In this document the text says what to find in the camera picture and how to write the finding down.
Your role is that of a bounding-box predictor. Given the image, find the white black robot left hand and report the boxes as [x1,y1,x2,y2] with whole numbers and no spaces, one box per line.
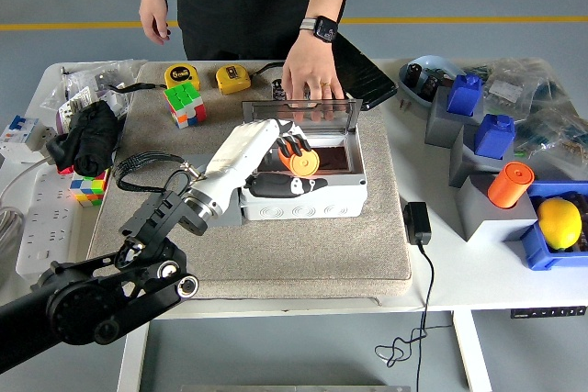
[187,118,331,218]

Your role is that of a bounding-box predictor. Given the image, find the person's left hand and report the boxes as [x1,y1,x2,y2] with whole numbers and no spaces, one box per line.
[280,36,346,123]

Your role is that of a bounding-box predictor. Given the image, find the person's right hand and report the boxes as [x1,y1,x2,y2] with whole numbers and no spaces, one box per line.
[139,0,172,46]

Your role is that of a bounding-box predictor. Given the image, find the orange cylinder battery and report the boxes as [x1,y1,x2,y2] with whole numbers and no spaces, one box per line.
[277,146,321,179]
[487,161,536,209]

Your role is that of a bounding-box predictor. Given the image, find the white junction box clear lid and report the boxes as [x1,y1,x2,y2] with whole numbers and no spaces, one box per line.
[239,97,368,221]

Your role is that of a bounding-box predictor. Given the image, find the black smartwatch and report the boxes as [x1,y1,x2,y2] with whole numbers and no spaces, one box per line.
[299,15,340,44]

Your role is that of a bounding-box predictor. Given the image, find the black flat device case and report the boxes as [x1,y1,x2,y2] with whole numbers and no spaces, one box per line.
[331,32,399,112]

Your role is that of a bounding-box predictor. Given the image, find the round yellow tape measure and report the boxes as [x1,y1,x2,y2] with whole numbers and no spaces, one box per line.
[164,63,202,89]

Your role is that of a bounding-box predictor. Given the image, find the clear bags of small parts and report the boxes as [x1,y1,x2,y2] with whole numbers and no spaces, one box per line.
[40,59,141,118]

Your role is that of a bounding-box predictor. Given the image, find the large colourful puzzle cube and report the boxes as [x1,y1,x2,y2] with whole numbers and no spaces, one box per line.
[163,82,208,129]

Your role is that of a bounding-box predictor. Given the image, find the squarish yellow tape measure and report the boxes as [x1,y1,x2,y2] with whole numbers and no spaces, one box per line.
[215,64,254,95]

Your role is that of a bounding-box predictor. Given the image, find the grey-brown fabric mat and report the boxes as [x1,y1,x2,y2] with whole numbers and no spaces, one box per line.
[89,61,413,301]

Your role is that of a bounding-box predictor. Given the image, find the light blue bowl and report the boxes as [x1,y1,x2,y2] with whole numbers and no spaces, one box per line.
[397,54,469,114]

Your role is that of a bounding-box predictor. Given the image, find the black cloth bundle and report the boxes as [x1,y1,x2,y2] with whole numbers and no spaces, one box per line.
[45,100,121,177]

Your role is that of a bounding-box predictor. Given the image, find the purple packet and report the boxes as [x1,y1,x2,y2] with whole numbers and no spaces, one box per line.
[54,105,74,134]

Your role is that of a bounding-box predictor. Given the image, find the grey holder block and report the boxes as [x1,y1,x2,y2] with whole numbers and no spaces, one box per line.
[458,174,538,242]
[448,123,523,189]
[424,85,486,150]

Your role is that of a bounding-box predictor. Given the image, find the small colourful puzzle cube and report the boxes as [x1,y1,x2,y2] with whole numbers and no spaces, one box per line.
[69,169,110,208]

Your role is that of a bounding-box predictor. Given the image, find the blue plastic block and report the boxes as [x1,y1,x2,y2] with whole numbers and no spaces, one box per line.
[473,113,516,159]
[446,73,485,117]

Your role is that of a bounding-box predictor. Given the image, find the white circuit breaker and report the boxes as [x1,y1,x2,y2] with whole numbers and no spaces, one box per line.
[0,114,56,166]

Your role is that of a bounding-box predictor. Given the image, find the clear bag of components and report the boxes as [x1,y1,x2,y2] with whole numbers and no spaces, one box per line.
[466,57,560,111]
[514,102,588,182]

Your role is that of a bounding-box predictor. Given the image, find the white power strip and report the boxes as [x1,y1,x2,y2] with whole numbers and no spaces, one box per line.
[16,165,109,276]

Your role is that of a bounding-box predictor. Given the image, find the white table leg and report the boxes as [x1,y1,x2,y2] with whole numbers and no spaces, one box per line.
[117,318,151,392]
[452,311,492,392]

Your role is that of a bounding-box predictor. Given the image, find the yellow lemon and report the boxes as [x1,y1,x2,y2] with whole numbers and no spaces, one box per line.
[537,197,583,251]

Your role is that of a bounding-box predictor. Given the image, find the blue plastic bin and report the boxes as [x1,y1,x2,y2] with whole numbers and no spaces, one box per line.
[519,180,588,272]

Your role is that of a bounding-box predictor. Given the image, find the black table control panel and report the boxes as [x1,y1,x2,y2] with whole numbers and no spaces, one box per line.
[509,306,588,319]

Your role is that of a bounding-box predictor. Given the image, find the black device cable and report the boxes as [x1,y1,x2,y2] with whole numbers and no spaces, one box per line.
[251,60,286,77]

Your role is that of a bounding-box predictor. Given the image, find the black wrist strap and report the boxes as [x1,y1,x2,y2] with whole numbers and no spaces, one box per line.
[106,82,167,93]

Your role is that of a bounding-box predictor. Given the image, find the black power adapter with cord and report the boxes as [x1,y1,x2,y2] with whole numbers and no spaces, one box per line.
[374,200,454,392]

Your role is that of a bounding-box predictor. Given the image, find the white power cable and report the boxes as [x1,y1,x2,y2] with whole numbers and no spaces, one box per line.
[0,158,50,198]

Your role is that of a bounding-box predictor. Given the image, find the grey coiled cable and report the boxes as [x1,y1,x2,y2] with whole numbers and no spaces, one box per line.
[0,206,25,253]

